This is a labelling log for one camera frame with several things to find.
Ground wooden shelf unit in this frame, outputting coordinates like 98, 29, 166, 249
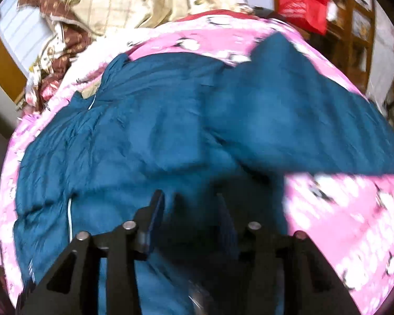
326, 0, 376, 92

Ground white pillow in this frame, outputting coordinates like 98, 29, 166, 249
60, 27, 164, 87

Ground red plastic bag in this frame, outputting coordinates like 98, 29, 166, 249
278, 0, 329, 36

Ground pink penguin bed cover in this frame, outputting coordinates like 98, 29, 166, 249
0, 11, 394, 314

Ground brown floral bedding pile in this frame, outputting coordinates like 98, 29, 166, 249
18, 0, 92, 112

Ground teal puffer jacket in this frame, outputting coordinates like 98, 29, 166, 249
13, 33, 394, 314

